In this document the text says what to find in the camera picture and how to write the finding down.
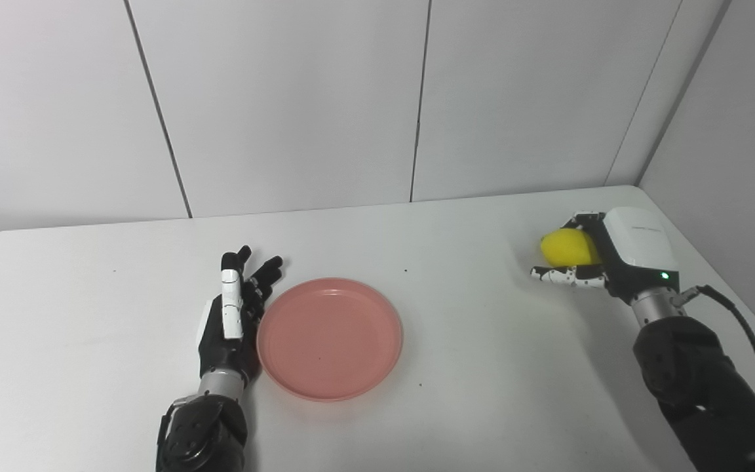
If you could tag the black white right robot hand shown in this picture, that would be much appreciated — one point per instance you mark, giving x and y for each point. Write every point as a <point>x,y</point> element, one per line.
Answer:
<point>636,252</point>

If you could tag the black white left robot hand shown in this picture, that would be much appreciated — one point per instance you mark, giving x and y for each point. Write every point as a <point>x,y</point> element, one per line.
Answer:
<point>223,341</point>

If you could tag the yellow lemon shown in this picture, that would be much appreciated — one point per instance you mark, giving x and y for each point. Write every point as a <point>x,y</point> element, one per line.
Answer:
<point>567,248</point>

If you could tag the pink round plate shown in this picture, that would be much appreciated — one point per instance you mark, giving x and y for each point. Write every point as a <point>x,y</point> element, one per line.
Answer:
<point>329,339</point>

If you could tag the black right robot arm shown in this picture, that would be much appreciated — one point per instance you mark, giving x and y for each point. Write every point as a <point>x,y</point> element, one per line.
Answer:
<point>712,387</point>

